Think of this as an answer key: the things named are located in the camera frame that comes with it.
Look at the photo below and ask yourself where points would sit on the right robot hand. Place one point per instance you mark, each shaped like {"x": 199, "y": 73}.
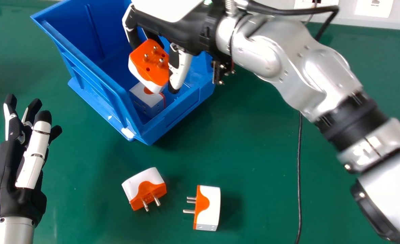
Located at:
{"x": 183, "y": 23}

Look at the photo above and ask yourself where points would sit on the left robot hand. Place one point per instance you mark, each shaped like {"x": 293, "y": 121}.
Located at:
{"x": 6, "y": 189}

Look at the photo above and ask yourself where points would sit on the white-and-orange plug adapter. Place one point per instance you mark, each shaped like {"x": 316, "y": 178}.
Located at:
{"x": 144, "y": 186}
{"x": 206, "y": 206}
{"x": 147, "y": 101}
{"x": 151, "y": 67}

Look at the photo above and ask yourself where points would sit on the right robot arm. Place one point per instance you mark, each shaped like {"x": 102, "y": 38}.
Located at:
{"x": 322, "y": 81}

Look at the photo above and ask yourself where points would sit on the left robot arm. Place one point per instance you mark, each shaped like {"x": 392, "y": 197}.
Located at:
{"x": 8, "y": 231}

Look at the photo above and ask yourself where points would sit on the blue plastic bin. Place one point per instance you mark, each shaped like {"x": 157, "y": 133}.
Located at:
{"x": 91, "y": 57}

